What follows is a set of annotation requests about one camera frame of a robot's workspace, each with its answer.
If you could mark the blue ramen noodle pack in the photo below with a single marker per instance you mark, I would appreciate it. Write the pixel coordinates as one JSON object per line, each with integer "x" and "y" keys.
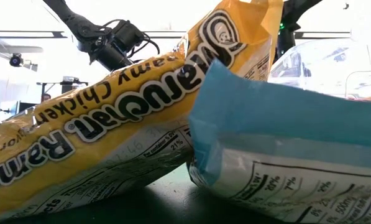
{"x": 281, "y": 124}

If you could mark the clear plastic bin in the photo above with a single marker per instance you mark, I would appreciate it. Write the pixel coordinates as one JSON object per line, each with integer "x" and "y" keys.
{"x": 328, "y": 71}

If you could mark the person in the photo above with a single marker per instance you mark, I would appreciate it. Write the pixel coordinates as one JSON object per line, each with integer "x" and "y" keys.
{"x": 46, "y": 97}

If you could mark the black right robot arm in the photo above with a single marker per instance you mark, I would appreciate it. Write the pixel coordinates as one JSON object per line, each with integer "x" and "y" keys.
{"x": 294, "y": 12}

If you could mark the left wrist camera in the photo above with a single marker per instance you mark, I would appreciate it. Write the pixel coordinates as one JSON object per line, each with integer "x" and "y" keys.
{"x": 126, "y": 34}

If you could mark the yellow creamy chicken ramen pack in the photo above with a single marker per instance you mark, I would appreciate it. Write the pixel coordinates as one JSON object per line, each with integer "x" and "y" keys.
{"x": 110, "y": 102}

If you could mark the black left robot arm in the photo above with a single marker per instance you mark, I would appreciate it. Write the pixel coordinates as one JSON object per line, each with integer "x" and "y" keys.
{"x": 73, "y": 18}

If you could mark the black round camera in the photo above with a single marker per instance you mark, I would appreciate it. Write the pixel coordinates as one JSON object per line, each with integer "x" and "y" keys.
{"x": 16, "y": 60}

